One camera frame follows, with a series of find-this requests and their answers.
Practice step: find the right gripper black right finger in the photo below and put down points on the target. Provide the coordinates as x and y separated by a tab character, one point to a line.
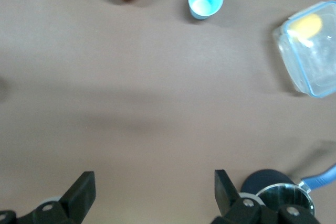
227	197

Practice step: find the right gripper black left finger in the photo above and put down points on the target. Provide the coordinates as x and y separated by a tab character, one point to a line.
81	197

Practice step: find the glass lid with blue knob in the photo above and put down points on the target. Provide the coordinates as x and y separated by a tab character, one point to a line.
286	195

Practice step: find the clear blue-rimmed plastic container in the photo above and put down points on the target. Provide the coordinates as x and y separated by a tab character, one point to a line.
315	61

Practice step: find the orange fruit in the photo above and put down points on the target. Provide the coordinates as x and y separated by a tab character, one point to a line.
307	26

